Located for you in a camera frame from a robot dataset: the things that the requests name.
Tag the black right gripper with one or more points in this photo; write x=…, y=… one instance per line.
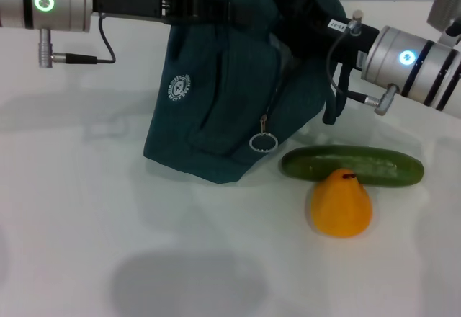
x=342, y=43

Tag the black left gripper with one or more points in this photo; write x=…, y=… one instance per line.
x=133, y=1

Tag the dark teal insulated lunch bag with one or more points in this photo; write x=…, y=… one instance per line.
x=216, y=79

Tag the green cucumber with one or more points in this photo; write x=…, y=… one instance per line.
x=396, y=167

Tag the orange yellow toy pear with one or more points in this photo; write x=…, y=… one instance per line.
x=340, y=209

